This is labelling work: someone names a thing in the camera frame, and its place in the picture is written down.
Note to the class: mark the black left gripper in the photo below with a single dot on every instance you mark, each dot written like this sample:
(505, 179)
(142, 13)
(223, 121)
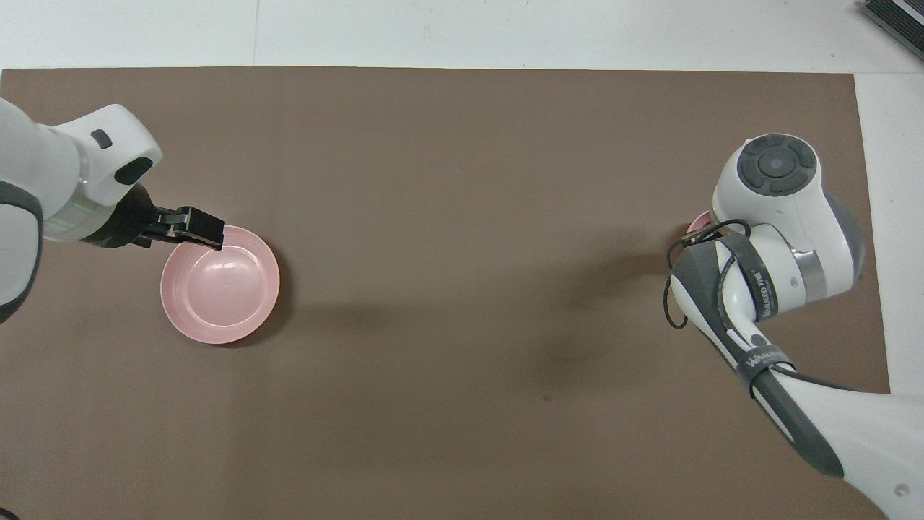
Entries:
(123, 227)

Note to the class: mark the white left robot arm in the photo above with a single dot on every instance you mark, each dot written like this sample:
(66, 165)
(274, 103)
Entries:
(43, 166)

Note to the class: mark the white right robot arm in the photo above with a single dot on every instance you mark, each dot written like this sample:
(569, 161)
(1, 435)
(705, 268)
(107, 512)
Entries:
(779, 217)

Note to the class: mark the pink plate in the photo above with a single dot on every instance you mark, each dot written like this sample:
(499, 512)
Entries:
(220, 289)

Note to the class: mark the pink bowl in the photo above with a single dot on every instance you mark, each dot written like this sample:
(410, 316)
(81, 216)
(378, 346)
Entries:
(699, 225)

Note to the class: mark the brown table mat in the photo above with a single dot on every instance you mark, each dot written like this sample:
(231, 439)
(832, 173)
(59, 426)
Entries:
(462, 217)

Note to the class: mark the dark ribbed device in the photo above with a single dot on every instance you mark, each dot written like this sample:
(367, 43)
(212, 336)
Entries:
(899, 18)

